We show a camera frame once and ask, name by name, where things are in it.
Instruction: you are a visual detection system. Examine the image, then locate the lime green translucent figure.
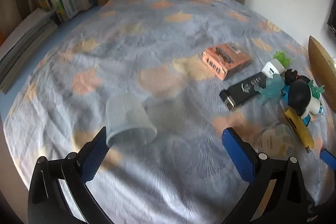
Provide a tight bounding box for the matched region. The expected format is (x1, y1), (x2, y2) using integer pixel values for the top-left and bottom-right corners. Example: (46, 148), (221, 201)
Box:
(273, 51), (292, 67)

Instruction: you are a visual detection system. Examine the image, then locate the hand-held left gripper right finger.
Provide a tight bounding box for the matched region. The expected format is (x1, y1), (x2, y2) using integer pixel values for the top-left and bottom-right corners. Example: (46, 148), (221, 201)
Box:
(222, 127), (315, 224)

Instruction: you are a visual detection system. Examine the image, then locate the round spotted card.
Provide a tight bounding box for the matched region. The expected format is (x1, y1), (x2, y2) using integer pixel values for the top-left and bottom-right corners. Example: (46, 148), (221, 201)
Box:
(253, 124), (296, 157)

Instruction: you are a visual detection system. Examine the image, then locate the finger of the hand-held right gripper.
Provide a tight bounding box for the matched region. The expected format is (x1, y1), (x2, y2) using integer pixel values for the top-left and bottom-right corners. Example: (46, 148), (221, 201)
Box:
(320, 150), (336, 170)

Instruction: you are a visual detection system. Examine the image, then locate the teal green translucent figure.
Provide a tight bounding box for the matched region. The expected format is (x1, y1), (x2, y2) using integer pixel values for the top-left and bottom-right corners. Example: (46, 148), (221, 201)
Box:
(307, 80), (326, 97)

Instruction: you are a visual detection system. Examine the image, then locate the black-haired doll figurine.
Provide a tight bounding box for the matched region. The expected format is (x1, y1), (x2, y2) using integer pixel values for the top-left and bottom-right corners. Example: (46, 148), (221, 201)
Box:
(287, 81), (323, 119)

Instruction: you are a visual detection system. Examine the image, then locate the small black toy figure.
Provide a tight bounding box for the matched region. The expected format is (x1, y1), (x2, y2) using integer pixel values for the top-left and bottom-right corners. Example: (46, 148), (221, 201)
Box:
(285, 69), (310, 85)

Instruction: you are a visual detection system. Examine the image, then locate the black rectangular lighter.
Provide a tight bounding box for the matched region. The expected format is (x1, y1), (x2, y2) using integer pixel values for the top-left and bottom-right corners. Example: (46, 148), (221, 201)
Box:
(219, 72), (269, 111)

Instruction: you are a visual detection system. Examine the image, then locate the printed blanket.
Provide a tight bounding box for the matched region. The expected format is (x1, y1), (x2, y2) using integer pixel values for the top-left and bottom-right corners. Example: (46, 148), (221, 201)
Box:
(4, 0), (336, 224)

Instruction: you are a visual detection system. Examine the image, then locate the blue translucent figure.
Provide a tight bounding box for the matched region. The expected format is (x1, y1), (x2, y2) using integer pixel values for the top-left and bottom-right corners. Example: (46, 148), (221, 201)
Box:
(254, 74), (285, 106)

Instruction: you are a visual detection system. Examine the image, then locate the dark monitor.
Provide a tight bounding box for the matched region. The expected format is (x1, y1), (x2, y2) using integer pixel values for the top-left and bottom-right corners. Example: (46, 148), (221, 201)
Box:
(327, 1), (336, 35)

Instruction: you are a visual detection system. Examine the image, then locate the orange cardboard box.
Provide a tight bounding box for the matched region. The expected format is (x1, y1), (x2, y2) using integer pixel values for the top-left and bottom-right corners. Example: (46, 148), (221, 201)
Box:
(202, 42), (252, 81)

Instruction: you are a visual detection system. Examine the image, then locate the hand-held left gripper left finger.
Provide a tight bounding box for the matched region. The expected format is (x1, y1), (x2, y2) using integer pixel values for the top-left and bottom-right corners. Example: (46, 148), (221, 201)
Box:
(28, 126), (111, 224)

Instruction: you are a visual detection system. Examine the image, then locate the white plastic adapter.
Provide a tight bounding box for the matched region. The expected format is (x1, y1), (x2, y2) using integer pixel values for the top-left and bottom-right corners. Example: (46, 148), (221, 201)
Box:
(261, 60), (285, 80)

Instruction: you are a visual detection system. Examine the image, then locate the clear plastic cup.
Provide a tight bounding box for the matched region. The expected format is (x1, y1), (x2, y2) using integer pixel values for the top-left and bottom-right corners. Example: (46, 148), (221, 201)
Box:
(105, 95), (158, 147)

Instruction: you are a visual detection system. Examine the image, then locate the golden ribbed bowl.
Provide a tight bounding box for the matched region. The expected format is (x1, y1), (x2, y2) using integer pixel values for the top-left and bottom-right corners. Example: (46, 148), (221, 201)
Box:
(308, 35), (336, 112)

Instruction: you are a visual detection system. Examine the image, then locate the stack of flat books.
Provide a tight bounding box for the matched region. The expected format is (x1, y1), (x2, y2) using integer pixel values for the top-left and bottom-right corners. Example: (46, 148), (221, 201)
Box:
(0, 10), (59, 94)

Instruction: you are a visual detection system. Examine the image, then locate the yellow utility knife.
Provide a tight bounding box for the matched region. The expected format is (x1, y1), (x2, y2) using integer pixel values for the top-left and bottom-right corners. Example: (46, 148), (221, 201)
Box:
(284, 108), (315, 152)

